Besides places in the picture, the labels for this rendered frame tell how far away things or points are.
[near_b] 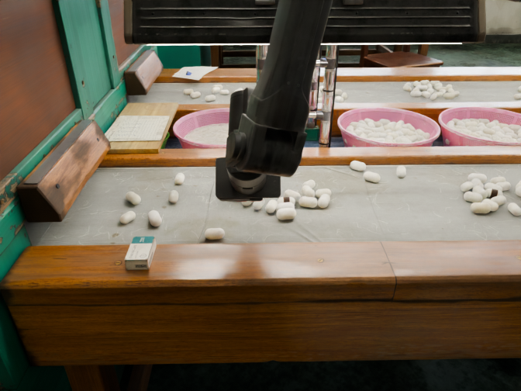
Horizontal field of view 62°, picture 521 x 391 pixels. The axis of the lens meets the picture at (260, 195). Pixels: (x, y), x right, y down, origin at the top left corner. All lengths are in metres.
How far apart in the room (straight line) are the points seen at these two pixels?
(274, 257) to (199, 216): 0.21
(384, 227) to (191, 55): 2.89
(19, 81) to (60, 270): 0.33
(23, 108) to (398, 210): 0.70
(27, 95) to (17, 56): 0.07
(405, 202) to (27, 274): 0.69
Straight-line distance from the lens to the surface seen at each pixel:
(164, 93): 1.56
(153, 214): 0.82
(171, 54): 3.57
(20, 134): 0.84
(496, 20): 6.77
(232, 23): 0.79
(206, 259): 0.69
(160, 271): 0.68
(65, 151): 0.88
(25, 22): 0.90
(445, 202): 0.95
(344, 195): 0.91
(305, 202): 0.85
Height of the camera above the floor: 1.20
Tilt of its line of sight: 31 degrees down
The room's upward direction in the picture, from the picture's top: straight up
